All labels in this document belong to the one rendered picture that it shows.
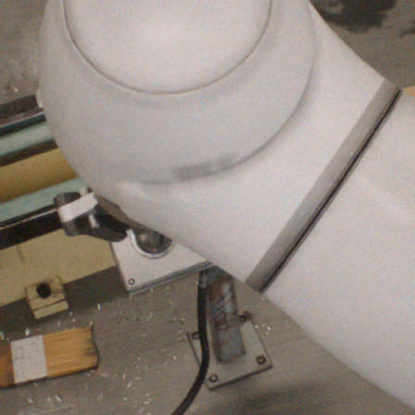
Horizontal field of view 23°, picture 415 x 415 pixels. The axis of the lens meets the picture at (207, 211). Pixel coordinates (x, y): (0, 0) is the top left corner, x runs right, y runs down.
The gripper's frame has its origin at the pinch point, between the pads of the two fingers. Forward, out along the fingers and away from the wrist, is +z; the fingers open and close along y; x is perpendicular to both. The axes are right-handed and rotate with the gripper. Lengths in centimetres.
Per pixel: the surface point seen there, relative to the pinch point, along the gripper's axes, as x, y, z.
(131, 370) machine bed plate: 8.7, 5.3, 33.5
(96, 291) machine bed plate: -0.8, 5.8, 38.4
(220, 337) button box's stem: 9.0, -3.9, 27.2
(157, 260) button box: 2.0, 0.4, 8.3
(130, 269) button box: 1.8, 2.7, 8.3
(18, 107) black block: -25, 7, 44
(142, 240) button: 0.1, 1.0, 7.5
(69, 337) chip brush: 3.1, 10.1, 35.6
